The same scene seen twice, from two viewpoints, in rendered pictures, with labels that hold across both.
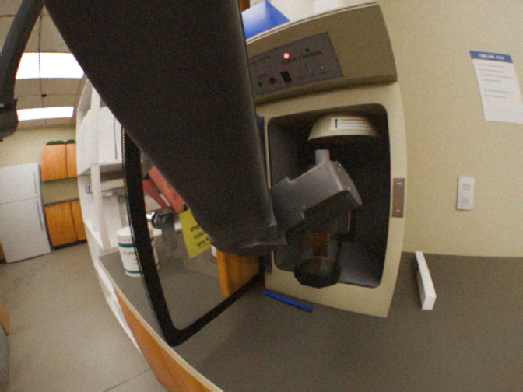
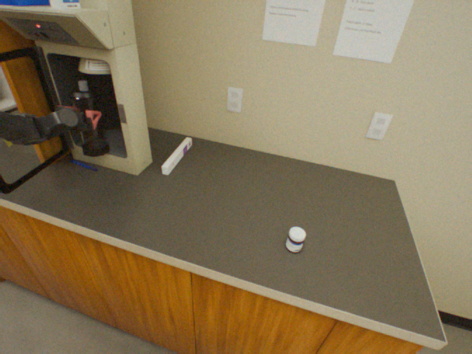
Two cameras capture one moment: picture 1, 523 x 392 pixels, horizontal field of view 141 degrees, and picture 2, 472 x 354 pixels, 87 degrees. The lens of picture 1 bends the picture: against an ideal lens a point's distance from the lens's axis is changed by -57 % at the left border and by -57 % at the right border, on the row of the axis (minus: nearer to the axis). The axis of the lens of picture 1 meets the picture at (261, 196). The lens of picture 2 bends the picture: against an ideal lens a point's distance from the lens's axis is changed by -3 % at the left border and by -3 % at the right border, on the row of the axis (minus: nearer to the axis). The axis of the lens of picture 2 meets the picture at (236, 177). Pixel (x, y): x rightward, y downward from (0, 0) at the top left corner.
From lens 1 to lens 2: 0.74 m
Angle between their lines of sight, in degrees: 35
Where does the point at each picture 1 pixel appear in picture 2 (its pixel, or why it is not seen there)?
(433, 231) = (210, 123)
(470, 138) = (243, 55)
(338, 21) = (60, 19)
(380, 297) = (130, 163)
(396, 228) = (125, 128)
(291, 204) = (44, 126)
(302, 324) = (88, 177)
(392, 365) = (123, 197)
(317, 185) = (50, 121)
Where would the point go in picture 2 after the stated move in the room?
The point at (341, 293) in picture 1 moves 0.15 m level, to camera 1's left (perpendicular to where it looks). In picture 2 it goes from (111, 160) to (70, 165)
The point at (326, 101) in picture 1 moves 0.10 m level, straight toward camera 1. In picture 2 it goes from (78, 52) to (60, 59)
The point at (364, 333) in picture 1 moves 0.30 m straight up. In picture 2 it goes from (119, 182) to (102, 107)
